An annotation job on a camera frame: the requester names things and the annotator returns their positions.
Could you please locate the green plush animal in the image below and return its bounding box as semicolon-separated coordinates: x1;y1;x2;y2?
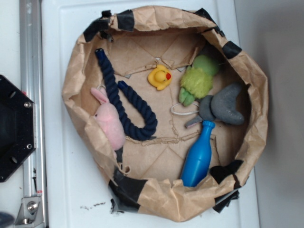
179;55;220;106

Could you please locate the brown paper bag basket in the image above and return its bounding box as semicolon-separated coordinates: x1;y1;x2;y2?
62;6;268;222

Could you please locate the yellow rubber duck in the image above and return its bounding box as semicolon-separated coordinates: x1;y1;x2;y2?
148;65;172;91

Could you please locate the pink plush bunny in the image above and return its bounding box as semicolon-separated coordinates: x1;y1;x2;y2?
90;87;125;151

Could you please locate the blue plastic bottle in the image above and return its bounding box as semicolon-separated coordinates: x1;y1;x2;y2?
180;121;215;187

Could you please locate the grey plush elephant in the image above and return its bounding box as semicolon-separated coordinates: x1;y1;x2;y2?
185;82;245;128

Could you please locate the navy blue rope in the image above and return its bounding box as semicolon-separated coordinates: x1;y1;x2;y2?
95;48;158;141

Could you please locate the aluminium frame rail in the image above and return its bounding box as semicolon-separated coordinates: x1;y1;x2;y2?
19;0;49;228

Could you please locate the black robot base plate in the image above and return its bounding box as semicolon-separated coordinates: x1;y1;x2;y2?
0;75;35;183

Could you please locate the metal corner bracket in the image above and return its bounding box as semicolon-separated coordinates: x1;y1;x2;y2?
14;196;45;228

